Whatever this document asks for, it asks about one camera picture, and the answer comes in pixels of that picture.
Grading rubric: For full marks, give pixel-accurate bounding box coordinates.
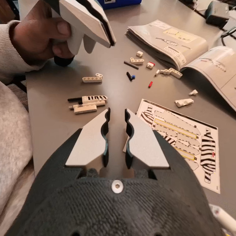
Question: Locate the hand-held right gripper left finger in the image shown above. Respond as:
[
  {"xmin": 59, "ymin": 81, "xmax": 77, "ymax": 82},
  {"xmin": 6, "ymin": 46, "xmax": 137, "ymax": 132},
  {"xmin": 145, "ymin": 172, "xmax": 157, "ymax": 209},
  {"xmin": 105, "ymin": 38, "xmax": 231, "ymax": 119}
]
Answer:
[{"xmin": 65, "ymin": 107, "xmax": 111, "ymax": 172}]

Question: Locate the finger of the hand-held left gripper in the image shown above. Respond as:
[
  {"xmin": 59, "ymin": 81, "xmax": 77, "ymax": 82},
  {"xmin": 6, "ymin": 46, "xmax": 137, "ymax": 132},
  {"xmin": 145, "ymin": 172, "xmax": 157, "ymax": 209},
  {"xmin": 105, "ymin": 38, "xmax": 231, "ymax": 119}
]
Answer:
[
  {"xmin": 59, "ymin": 0, "xmax": 113, "ymax": 48},
  {"xmin": 88, "ymin": 0, "xmax": 116, "ymax": 46}
]

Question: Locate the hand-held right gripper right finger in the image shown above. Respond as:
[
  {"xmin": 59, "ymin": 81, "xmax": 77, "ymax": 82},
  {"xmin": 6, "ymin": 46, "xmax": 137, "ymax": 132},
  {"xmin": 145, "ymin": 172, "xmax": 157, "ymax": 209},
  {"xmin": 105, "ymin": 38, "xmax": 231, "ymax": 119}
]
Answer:
[{"xmin": 125, "ymin": 108, "xmax": 170, "ymax": 171}]

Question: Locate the person's left forearm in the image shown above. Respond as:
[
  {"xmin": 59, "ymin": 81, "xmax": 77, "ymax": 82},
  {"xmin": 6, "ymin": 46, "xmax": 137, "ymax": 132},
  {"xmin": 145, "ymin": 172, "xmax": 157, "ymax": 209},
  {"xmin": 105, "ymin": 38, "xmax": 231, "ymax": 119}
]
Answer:
[{"xmin": 0, "ymin": 19, "xmax": 44, "ymax": 85}]

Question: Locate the white lego beam assembly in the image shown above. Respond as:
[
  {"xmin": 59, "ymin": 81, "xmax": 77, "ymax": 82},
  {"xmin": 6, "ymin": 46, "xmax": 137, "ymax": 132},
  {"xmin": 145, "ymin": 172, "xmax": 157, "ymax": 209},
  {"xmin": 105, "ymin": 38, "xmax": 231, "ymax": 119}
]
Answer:
[{"xmin": 69, "ymin": 103, "xmax": 97, "ymax": 114}]

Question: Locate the white straight lego beam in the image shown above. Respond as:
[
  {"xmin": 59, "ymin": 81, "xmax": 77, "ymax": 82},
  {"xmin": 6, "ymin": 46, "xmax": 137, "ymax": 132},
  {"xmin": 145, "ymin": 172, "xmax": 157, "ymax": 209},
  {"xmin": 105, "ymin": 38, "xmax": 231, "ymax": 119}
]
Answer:
[{"xmin": 82, "ymin": 73, "xmax": 103, "ymax": 83}]

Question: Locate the zebra striped lego assembly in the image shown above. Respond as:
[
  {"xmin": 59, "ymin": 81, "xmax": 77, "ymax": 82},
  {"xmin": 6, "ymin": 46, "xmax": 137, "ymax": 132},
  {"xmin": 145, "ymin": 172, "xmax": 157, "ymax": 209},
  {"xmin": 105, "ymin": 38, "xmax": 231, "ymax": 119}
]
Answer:
[{"xmin": 67, "ymin": 95, "xmax": 108, "ymax": 106}]

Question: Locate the dark grey lego axle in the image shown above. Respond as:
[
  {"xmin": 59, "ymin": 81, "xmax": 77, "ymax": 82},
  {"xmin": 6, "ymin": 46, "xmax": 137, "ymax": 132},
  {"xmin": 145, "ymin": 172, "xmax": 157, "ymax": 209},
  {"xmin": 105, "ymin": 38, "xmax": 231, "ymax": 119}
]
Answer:
[{"xmin": 124, "ymin": 61, "xmax": 139, "ymax": 70}]

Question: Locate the white angled lego beam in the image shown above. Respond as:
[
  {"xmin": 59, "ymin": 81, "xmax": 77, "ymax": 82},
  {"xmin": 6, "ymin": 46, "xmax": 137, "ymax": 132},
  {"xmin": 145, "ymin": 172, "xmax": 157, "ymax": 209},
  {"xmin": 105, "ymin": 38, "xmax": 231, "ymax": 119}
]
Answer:
[{"xmin": 130, "ymin": 57, "xmax": 144, "ymax": 65}]

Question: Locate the white lego panel piece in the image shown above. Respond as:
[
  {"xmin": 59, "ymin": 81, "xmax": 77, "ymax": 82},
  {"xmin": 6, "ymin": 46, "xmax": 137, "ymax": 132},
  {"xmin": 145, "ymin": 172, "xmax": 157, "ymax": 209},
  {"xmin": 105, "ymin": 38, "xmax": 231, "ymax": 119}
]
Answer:
[{"xmin": 175, "ymin": 99, "xmax": 194, "ymax": 107}]

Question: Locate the white bent lego beam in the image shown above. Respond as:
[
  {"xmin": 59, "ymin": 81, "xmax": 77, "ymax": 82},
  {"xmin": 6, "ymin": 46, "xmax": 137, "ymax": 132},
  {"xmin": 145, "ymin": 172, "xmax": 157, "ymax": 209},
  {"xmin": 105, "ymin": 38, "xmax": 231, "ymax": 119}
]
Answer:
[{"xmin": 155, "ymin": 68, "xmax": 183, "ymax": 79}]

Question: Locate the lego instruction booklet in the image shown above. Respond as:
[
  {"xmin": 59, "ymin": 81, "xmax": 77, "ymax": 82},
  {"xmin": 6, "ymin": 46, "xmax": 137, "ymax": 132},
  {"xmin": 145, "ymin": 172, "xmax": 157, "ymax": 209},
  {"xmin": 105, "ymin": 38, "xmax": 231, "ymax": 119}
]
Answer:
[{"xmin": 125, "ymin": 19, "xmax": 236, "ymax": 112}]

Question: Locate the white lego model part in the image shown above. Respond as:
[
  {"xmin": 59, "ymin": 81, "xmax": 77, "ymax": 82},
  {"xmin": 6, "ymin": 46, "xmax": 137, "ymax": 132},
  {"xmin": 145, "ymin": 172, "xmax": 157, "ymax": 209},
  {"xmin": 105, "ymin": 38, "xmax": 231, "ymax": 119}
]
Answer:
[{"xmin": 209, "ymin": 204, "xmax": 236, "ymax": 236}]

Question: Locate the person's left hand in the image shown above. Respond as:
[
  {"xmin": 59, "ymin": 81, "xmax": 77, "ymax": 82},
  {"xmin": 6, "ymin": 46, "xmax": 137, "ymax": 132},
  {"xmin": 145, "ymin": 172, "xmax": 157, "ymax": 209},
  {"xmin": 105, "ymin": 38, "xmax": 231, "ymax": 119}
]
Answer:
[{"xmin": 14, "ymin": 1, "xmax": 73, "ymax": 64}]

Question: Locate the blue plastic bin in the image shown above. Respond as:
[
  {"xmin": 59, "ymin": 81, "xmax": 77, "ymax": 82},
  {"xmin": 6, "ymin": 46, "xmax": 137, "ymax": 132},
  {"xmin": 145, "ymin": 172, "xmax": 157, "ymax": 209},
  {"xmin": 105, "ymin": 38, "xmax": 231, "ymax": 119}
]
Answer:
[{"xmin": 97, "ymin": 0, "xmax": 142, "ymax": 10}]

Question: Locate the zebra sticker sheet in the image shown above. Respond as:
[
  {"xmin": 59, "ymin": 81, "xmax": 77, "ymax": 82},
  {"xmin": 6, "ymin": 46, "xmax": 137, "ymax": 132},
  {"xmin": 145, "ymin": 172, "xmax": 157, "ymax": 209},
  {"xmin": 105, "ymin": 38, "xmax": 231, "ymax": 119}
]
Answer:
[{"xmin": 123, "ymin": 99, "xmax": 221, "ymax": 194}]

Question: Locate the person's beige sweater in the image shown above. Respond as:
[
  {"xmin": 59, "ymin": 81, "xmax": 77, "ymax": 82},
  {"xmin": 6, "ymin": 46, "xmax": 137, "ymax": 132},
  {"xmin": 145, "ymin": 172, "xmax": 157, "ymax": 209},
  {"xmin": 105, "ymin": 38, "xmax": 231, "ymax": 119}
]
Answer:
[{"xmin": 0, "ymin": 81, "xmax": 35, "ymax": 236}]

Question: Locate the black power adapter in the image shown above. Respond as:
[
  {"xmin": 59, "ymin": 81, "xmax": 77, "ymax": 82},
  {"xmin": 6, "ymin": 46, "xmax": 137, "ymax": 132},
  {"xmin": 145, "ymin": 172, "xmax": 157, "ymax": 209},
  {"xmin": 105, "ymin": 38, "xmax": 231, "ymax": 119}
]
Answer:
[{"xmin": 206, "ymin": 1, "xmax": 230, "ymax": 28}]

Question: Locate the wooden post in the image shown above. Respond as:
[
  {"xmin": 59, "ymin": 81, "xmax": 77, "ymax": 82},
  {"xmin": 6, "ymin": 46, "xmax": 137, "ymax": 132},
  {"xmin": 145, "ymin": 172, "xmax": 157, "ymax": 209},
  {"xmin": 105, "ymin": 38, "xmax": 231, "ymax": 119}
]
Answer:
[{"xmin": 0, "ymin": 0, "xmax": 20, "ymax": 24}]

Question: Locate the black cable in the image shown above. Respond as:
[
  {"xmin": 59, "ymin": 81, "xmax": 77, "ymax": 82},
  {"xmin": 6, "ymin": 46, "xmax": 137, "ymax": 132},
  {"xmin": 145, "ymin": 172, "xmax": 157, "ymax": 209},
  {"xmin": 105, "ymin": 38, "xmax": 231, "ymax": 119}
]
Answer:
[{"xmin": 220, "ymin": 26, "xmax": 236, "ymax": 46}]

